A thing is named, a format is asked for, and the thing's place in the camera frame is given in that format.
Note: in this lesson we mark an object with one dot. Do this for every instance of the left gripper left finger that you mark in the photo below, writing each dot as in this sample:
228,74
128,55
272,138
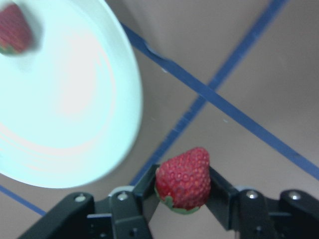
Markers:
132,207

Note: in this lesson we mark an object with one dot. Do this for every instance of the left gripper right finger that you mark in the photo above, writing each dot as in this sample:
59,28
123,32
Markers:
245,212

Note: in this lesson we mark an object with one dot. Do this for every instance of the red strawberry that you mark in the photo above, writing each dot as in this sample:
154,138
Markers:
15,32
183,182

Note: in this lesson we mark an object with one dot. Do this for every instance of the light green plate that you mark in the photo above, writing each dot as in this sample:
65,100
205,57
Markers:
71,106

